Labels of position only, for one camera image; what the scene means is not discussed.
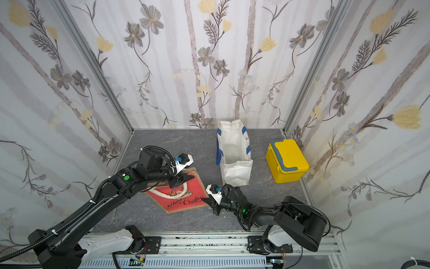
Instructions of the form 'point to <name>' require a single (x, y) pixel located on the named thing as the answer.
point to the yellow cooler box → (286, 161)
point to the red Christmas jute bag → (187, 195)
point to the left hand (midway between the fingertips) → (192, 170)
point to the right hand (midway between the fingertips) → (204, 198)
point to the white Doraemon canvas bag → (233, 153)
